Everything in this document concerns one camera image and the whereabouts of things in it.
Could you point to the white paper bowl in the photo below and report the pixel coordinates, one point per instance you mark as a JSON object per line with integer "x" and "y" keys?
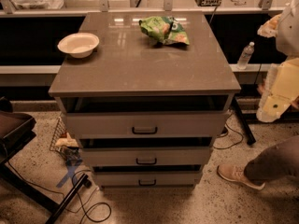
{"x": 79, "y": 45}

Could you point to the wire basket with items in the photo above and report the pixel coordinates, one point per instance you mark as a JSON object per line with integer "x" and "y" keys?
{"x": 63, "y": 144}

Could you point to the person leg brown trousers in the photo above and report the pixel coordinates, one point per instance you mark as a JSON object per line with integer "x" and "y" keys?
{"x": 275, "y": 162}

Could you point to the dark chair seat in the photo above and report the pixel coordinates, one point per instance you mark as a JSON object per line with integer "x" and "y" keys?
{"x": 16, "y": 130}

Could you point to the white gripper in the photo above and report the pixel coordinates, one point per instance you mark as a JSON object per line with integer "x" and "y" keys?
{"x": 289, "y": 34}

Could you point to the clear plastic water bottle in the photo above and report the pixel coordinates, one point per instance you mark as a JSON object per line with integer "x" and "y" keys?
{"x": 245, "y": 56}

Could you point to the green chip bag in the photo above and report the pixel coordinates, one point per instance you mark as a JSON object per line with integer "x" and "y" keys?
{"x": 164, "y": 29}

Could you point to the grey drawer cabinet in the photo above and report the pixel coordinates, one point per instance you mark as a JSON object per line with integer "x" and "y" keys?
{"x": 130, "y": 73}

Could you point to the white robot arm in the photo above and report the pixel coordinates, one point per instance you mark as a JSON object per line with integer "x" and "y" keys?
{"x": 284, "y": 28}

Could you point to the tan sneaker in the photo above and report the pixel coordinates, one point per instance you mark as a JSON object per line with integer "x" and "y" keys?
{"x": 236, "y": 174}

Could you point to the black table leg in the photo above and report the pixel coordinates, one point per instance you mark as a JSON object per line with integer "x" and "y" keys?
{"x": 248, "y": 133}

